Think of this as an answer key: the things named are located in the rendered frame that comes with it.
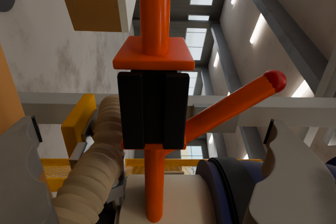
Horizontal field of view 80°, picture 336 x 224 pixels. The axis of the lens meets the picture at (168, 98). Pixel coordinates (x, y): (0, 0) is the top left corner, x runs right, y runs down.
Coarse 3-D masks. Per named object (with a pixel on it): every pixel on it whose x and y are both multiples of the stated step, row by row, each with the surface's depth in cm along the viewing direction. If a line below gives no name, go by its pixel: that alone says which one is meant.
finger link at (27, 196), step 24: (24, 120) 10; (0, 144) 8; (24, 144) 9; (0, 168) 7; (24, 168) 7; (0, 192) 7; (24, 192) 7; (48, 192) 7; (0, 216) 6; (24, 216) 6; (48, 216) 6
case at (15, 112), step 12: (0, 48) 38; (0, 60) 38; (0, 72) 38; (0, 84) 38; (12, 84) 42; (0, 96) 38; (12, 96) 42; (0, 108) 39; (12, 108) 42; (0, 120) 39; (12, 120) 42; (0, 132) 39
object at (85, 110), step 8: (88, 96) 34; (80, 104) 32; (88, 104) 33; (72, 112) 30; (80, 112) 30; (88, 112) 33; (96, 112) 35; (64, 120) 28; (72, 120) 28; (80, 120) 30; (88, 120) 33; (64, 128) 27; (72, 128) 27; (80, 128) 30; (88, 128) 31; (64, 136) 28; (72, 136) 28; (80, 136) 30; (88, 136) 32; (72, 144) 29; (88, 144) 32
